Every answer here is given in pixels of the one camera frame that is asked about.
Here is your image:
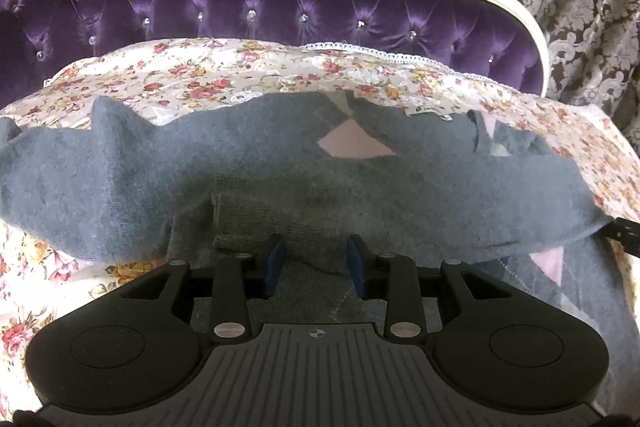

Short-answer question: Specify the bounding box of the grey argyle knit sweater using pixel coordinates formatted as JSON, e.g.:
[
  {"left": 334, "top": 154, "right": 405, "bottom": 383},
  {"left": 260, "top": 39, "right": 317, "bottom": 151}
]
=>
[{"left": 1, "top": 92, "right": 634, "bottom": 336}]

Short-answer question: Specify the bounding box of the floral bed cover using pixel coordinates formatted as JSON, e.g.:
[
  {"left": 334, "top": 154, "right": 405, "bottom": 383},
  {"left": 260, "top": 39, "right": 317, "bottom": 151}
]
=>
[{"left": 1, "top": 39, "right": 639, "bottom": 418}]

